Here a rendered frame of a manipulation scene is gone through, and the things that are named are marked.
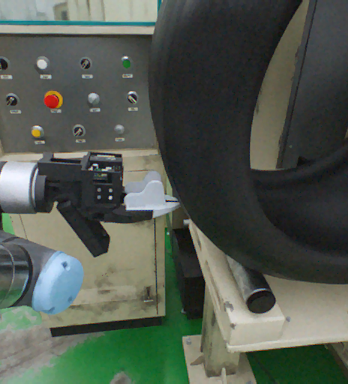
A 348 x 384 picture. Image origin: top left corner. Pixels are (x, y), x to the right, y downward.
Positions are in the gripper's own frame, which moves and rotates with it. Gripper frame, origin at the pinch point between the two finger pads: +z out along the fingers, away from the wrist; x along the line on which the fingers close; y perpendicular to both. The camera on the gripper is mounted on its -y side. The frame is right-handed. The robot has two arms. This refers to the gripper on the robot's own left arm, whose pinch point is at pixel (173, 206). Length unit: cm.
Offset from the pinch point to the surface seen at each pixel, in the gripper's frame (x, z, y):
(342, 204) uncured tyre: 9.3, 38.4, -3.0
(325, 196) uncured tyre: 12.8, 36.7, -3.0
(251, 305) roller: -11.4, 11.7, -9.7
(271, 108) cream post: 25.8, 24.9, 12.3
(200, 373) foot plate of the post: 28, 28, -97
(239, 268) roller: -5.1, 11.6, -8.3
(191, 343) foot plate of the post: 42, 27, -97
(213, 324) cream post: 26, 26, -63
